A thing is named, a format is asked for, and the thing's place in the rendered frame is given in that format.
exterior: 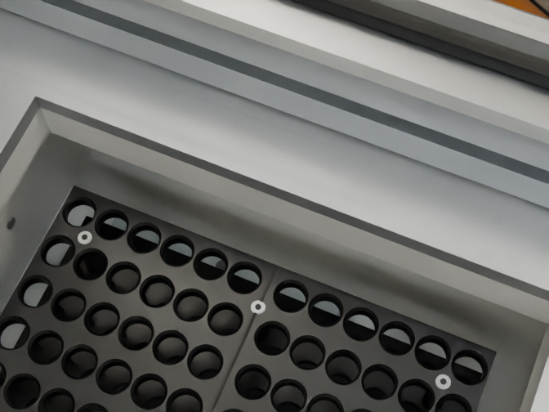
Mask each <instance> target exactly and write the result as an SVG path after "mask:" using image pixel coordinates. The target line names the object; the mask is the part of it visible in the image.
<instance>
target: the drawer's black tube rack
mask: <svg viewBox="0 0 549 412"><path fill-rule="evenodd" d="M56 244H68V245H70V246H69V248H68V250H67V252H66V254H65V255H64V257H63V259H62V261H61V263H60V265H59V266H54V265H52V264H50V263H48V262H47V260H46V257H47V252H48V250H49V249H50V248H51V247H52V246H53V245H56ZM278 267H279V266H278V265H275V267H274V270H273V272H272V274H271V276H270V279H269V281H268V283H267V285H266V288H265V290H264V292H263V294H262V296H261V299H260V301H259V300H258V301H255V302H253V303H252V305H251V304H249V303H246V302H243V301H241V300H238V299H237V298H233V297H231V296H229V295H226V294H224V293H221V292H218V291H216V290H214V289H210V288H208V287H206V286H204V285H201V284H198V283H196V282H193V281H192V280H188V279H186V278H184V277H182V276H179V275H176V274H174V273H171V272H170V271H166V270H164V269H162V268H159V267H157V266H154V265H151V264H149V263H147V262H143V261H141V260H139V259H137V258H134V257H131V256H129V255H126V254H125V253H121V252H119V251H117V250H114V249H112V248H109V247H107V246H104V245H103V244H99V243H97V242H95V241H92V234H91V233H90V232H88V231H83V232H81V233H80V234H79V235H76V234H74V233H72V232H70V231H67V230H64V229H62V228H59V227H58V226H54V225H51V227H50V229H49V231H48V232H47V234H46V236H45V238H44V239H43V241H42V243H41V244H40V246H39V248H38V251H37V252H36V253H35V255H34V257H33V259H32V261H31V263H30V264H29V266H28V268H27V270H26V271H25V273H24V275H23V276H22V278H21V280H20V282H19V284H18V285H17V287H16V289H15V291H14V293H13V294H12V295H11V298H10V300H9V301H8V303H7V305H6V306H5V308H4V310H3V312H2V314H1V315H0V367H1V368H2V370H1V372H0V412H476V411H477V408H478V405H479V403H480V398H481V397H480V396H477V395H474V394H472V393H470V392H467V391H464V390H462V389H460V388H458V387H454V386H452V385H450V384H451V381H450V378H449V377H448V376H447V375H445V374H441V375H439V376H438V377H437V378H436V379H435V378H432V377H430V376H427V375H425V374H422V373H419V372H417V371H415V370H413V369H410V368H407V367H405V366H402V365H400V364H397V363H395V362H393V361H391V360H387V359H385V358H383V357H380V356H377V355H375V354H372V353H371V352H367V351H365V350H363V349H360V348H358V347H355V346H352V345H350V344H348V343H344V342H343V341H340V340H338V339H335V338H332V337H330V336H328V335H326V334H322V333H320V332H318V331H316V330H313V329H310V328H308V327H305V326H304V325H300V324H298V323H296V322H293V321H291V320H288V319H285V318H283V317H281V316H277V315H276V314H273V313H271V312H268V311H265V309H266V305H265V303H264V302H263V300H264V297H265V295H266V293H267V291H268V288H269V287H270V284H271V282H272V280H273V278H274V276H275V273H276V271H277V269H278ZM36 283H44V284H48V286H47V288H46V290H45V292H44V294H43V295H42V297H41V299H40V301H39V302H38V305H37V306H36V307H32V306H29V305H27V304H26V303H25V301H24V295H25V291H26V289H27V288H28V287H29V286H31V285H32V284H36ZM13 324H22V325H25V328H24V330H23V332H22V334H21V335H20V337H19V339H18V341H17V342H16V345H15V346H14V348H6V347H4V346H2V344H1V336H2V332H3V330H4V329H5V328H6V327H8V326H9V325H13Z"/></svg>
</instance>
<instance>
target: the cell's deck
mask: <svg viewBox="0 0 549 412"><path fill-rule="evenodd" d="M50 132H51V133H54V134H56V135H58V136H61V137H64V138H67V139H69V140H71V141H75V142H77V143H79V144H82V145H84V146H88V147H90V148H92V149H94V150H99V151H100V152H103V153H105V154H108V155H111V156H114V157H115V158H118V159H121V160H124V161H126V162H129V163H132V164H135V165H136V166H139V167H142V168H145V169H147V170H150V171H152V172H156V173H157V174H160V175H162V176H165V177H168V178H171V179H172V180H175V181H178V182H181V183H183V184H186V185H188V186H192V187H193V188H196V189H199V190H202V191H204V192H207V193H209V194H211V195H215V196H217V197H220V198H222V199H225V200H228V201H230V202H232V203H235V204H238V205H241V206H243V207H245V208H249V209H251V210H253V211H256V212H258V213H262V214H264V215H266V216H268V217H272V218H274V219H277V220H279V221H281V222H285V223H287V224H289V225H292V226H295V227H298V228H300V229H302V230H304V231H309V232H310V233H313V234H315V235H319V236H321V237H324V238H325V239H328V240H331V241H334V242H336V243H339V244H342V245H345V246H346V247H349V248H352V249H355V250H357V251H360V252H362V253H366V254H367V255H370V256H373V257H375V258H378V259H381V260H383V261H385V262H389V263H391V264H394V265H396V266H399V267H402V268H404V269H406V270H409V271H412V272H415V273H417V274H419V275H423V276H425V277H427V278H430V279H432V280H435V281H438V282H440V283H442V284H446V285H448V286H451V287H453V288H455V289H459V290H461V291H463V292H466V293H469V294H472V295H474V296H476V297H478V298H483V299H484V300H487V301H489V302H493V303H495V304H498V305H499V306H502V307H505V308H508V309H510V310H513V311H516V312H519V313H520V314H523V315H526V316H529V317H531V318H534V319H536V320H540V321H541V322H544V323H547V328H546V331H545V334H544V336H543V339H542V343H541V346H540V348H539V351H538V356H537V359H536V361H535V364H534V367H533V371H532V374H531V376H530V379H529V383H528V386H527V388H526V391H525V394H524V399H523V401H522V404H521V407H520V411H519V412H549V208H546V207H543V206H541V205H538V204H535V203H532V202H529V201H528V200H525V199H521V198H519V197H516V196H514V195H510V194H508V193H505V192H503V191H500V190H496V189H494V188H492V187H489V186H486V185H483V184H480V183H478V182H476V181H472V180H469V179H467V178H465V177H461V176H458V175H456V174H453V173H451V172H447V171H445V170H443V169H440V168H436V167H434V166H431V165H429V164H426V163H423V162H420V161H417V160H415V159H411V158H409V157H407V156H404V155H401V154H398V153H395V152H393V151H391V150H387V149H384V148H382V147H380V146H375V145H374V144H371V143H368V142H366V141H362V140H360V139H358V138H355V137H351V136H349V135H346V134H344V133H341V132H338V131H335V130H332V129H331V128H326V127H324V126H322V125H319V124H317V123H313V122H311V121H308V120H306V119H302V118H299V117H297V116H295V115H292V114H289V113H286V112H283V111H281V110H277V109H275V108H272V107H270V106H268V105H264V104H262V103H259V102H256V101H253V100H250V99H248V98H246V97H243V96H239V95H237V94H234V93H232V92H228V91H226V90H223V89H221V88H219V87H214V86H213V85H210V84H207V83H204V82H201V81H198V80H196V79H194V78H190V77H187V76H185V75H183V74H178V73H177V72H174V71H171V70H169V69H165V68H163V67H161V66H158V65H154V64H152V63H149V62H147V61H144V60H141V59H138V58H135V57H134V56H129V55H128V54H125V53H122V52H120V51H116V50H114V49H111V48H109V47H105V46H102V45H100V44H98V43H94V42H92V41H89V40H86V39H84V38H80V37H78V36H76V35H73V34H69V33H67V32H65V31H62V30H59V29H56V28H53V27H51V26H49V25H45V24H42V23H40V22H37V21H35V20H31V19H29V18H26V17H24V16H20V15H17V14H16V13H13V12H10V11H7V10H4V9H2V8H0V217H1V216H2V213H3V212H4V210H5V208H6V207H7V205H8V204H9V202H10V200H11V198H12V196H13V195H14V194H15V192H16V190H17V188H18V186H19V185H20V183H21V181H22V180H23V178H24V176H25V174H26V173H27V172H28V170H29V168H30V166H31V164H32V162H33V161H34V159H35V158H36V156H37V154H38V152H39V151H40V150H41V148H42V145H43V144H44V142H45V140H46V139H47V137H48V136H49V134H50Z"/></svg>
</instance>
